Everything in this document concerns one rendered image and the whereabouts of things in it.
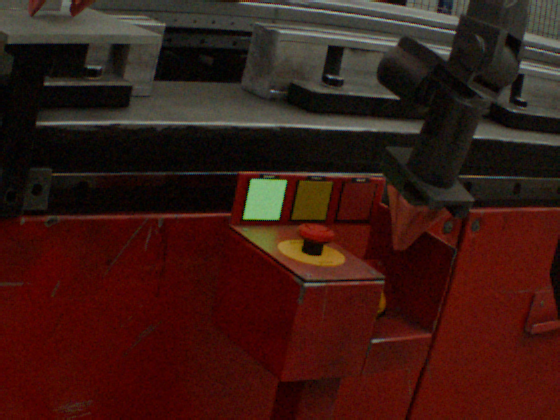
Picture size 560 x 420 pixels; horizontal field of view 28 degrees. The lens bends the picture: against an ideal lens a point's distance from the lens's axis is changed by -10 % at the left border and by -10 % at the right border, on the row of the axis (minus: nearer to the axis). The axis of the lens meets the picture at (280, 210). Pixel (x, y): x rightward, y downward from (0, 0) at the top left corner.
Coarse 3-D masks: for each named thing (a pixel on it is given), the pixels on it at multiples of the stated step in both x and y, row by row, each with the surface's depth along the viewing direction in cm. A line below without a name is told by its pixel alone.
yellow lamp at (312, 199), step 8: (304, 184) 138; (312, 184) 139; (320, 184) 139; (328, 184) 140; (304, 192) 139; (312, 192) 139; (320, 192) 140; (328, 192) 140; (296, 200) 138; (304, 200) 139; (312, 200) 140; (320, 200) 140; (328, 200) 141; (296, 208) 139; (304, 208) 139; (312, 208) 140; (320, 208) 141; (296, 216) 139; (304, 216) 140; (312, 216) 140; (320, 216) 141
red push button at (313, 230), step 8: (304, 224) 131; (312, 224) 131; (320, 224) 132; (304, 232) 129; (312, 232) 129; (320, 232) 129; (328, 232) 130; (304, 240) 131; (312, 240) 129; (320, 240) 129; (328, 240) 129; (304, 248) 130; (312, 248) 130; (320, 248) 130
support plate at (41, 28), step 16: (64, 0) 131; (0, 16) 113; (16, 16) 114; (48, 16) 117; (64, 16) 118; (80, 16) 120; (96, 16) 121; (0, 32) 105; (16, 32) 105; (32, 32) 106; (48, 32) 107; (64, 32) 108; (80, 32) 109; (96, 32) 110; (112, 32) 112; (128, 32) 113; (144, 32) 114
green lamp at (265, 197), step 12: (252, 180) 134; (264, 180) 135; (276, 180) 136; (252, 192) 135; (264, 192) 136; (276, 192) 137; (252, 204) 135; (264, 204) 136; (276, 204) 137; (252, 216) 136; (264, 216) 137; (276, 216) 138
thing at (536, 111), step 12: (492, 108) 182; (504, 108) 179; (516, 108) 181; (528, 108) 184; (540, 108) 188; (504, 120) 179; (516, 120) 179; (528, 120) 181; (540, 120) 183; (552, 120) 185; (552, 132) 186
